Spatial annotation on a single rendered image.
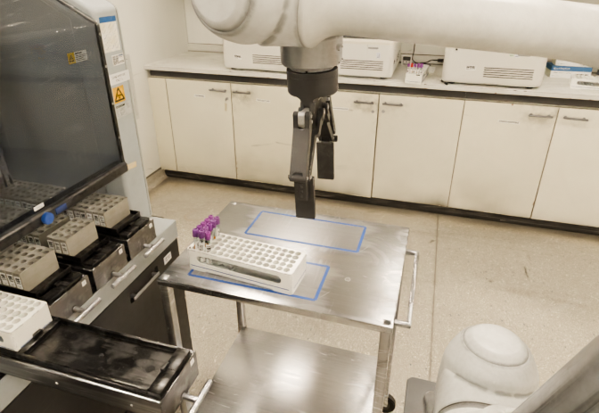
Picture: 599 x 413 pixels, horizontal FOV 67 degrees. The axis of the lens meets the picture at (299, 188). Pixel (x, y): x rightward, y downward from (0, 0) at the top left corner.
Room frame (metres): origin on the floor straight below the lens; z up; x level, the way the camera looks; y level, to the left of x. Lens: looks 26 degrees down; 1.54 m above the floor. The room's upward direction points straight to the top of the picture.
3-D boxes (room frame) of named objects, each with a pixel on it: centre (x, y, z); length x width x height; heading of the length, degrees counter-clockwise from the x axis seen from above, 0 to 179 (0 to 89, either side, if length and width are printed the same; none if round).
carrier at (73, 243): (1.07, 0.62, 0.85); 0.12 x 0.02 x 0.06; 163
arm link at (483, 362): (0.56, -0.33, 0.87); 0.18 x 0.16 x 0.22; 159
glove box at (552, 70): (2.93, -1.72, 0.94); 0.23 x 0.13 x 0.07; 78
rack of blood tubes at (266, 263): (0.97, 0.14, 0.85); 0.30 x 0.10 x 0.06; 68
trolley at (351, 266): (1.06, 0.01, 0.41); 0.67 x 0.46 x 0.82; 73
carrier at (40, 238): (1.10, 0.70, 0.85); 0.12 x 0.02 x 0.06; 163
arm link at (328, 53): (0.66, -0.02, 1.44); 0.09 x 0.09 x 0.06
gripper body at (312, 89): (0.66, -0.02, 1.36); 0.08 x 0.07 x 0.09; 164
